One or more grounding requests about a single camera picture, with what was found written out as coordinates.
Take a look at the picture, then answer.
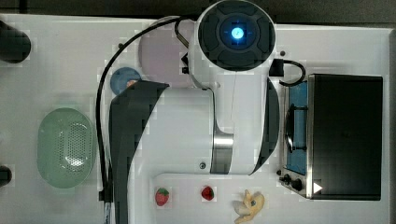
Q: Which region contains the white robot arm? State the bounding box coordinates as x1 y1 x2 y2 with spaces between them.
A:
108 0 276 224

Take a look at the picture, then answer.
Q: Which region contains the green oval strainer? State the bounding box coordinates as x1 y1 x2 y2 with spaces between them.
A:
36 107 96 189

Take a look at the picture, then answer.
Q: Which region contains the round lilac plate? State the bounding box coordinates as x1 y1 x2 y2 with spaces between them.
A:
138 16 195 88

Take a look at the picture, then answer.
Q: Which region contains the orange slice toy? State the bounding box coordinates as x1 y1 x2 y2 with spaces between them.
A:
126 80 137 88

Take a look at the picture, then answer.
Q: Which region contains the plush strawberry right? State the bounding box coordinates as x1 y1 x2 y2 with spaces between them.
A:
201 186 215 201

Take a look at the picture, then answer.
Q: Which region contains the plush strawberry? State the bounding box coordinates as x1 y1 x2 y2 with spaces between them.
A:
155 188 170 206
201 186 215 201

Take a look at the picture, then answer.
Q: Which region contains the blue bowl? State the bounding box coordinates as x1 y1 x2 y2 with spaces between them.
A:
110 67 141 95

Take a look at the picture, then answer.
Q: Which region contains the plush strawberry left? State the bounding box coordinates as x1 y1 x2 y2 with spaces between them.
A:
155 188 170 206

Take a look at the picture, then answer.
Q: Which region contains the plush banana toy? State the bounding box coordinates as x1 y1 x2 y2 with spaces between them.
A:
233 189 265 224

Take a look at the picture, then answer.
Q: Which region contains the black toaster oven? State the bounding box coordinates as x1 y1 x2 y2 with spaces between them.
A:
277 74 383 201

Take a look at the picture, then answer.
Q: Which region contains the black cylinder cup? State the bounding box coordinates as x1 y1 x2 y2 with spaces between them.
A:
0 21 32 63

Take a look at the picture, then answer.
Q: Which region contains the black object at edge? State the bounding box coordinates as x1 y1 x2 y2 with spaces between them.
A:
0 165 12 187

